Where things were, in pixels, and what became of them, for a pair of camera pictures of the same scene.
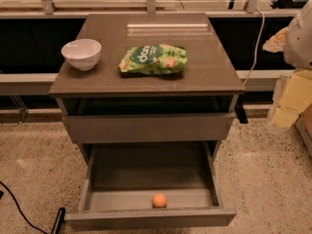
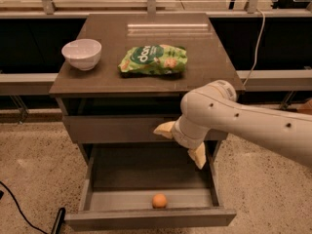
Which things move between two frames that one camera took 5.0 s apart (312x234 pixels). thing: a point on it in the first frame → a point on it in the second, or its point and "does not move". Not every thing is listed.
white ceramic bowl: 82,54 does not move
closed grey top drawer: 148,128 does not move
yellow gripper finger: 276,43 → 185,134
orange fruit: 159,201 does not move
